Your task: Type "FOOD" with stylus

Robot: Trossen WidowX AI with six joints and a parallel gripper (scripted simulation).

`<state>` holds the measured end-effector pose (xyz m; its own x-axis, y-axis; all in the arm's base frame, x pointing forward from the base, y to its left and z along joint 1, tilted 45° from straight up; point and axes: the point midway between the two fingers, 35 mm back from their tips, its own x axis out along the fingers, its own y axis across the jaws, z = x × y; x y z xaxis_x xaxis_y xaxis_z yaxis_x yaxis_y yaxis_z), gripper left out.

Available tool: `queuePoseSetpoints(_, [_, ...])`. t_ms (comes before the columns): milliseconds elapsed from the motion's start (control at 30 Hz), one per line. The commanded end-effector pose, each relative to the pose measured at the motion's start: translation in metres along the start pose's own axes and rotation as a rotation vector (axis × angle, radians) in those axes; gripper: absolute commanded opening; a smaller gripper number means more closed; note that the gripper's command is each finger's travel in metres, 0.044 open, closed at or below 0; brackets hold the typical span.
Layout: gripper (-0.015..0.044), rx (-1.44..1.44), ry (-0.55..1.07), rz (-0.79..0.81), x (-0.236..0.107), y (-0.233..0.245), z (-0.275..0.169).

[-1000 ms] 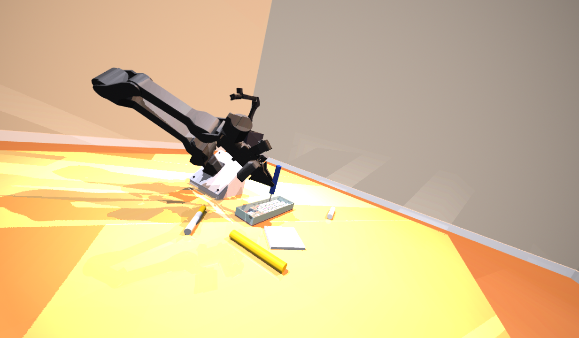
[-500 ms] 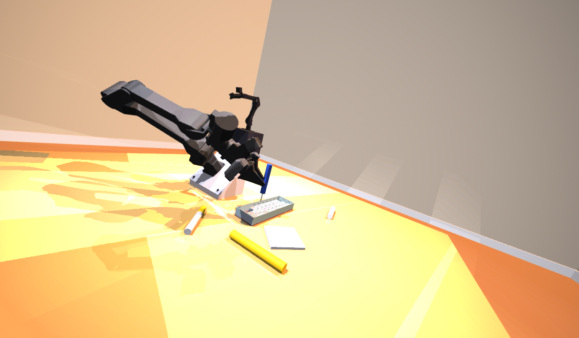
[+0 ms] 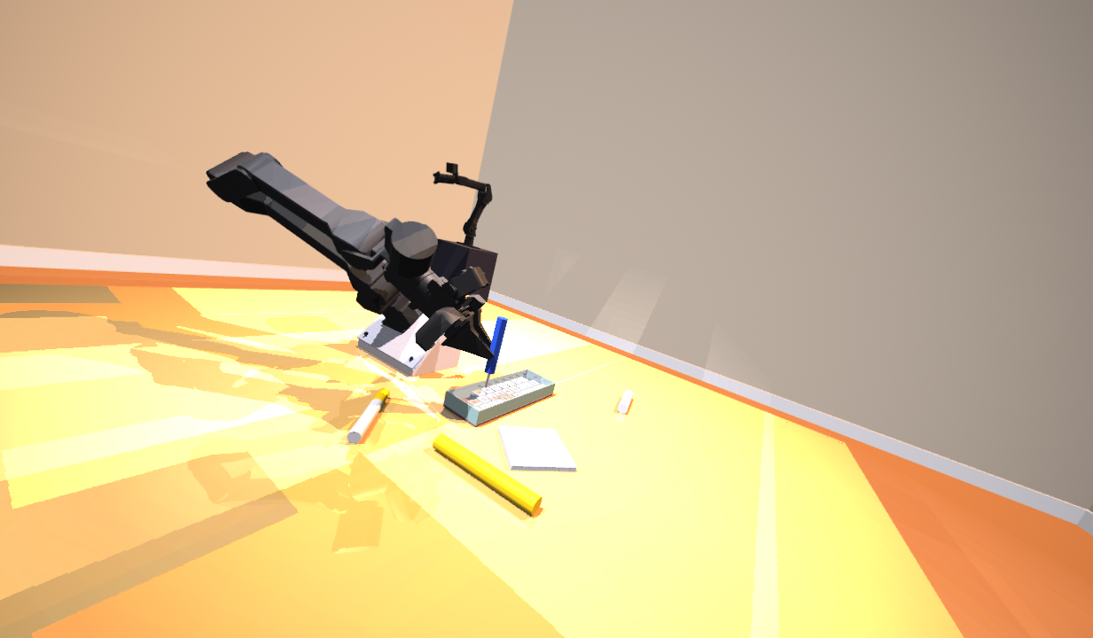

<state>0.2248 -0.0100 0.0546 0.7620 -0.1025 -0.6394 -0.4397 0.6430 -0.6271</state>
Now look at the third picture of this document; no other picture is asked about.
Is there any white keyboard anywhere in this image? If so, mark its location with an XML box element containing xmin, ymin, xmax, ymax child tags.
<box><xmin>443</xmin><ymin>369</ymin><xmax>556</xmax><ymax>427</ymax></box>

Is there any blue stylus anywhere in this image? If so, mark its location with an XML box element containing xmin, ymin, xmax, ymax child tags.
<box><xmin>485</xmin><ymin>316</ymin><xmax>508</xmax><ymax>388</ymax></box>

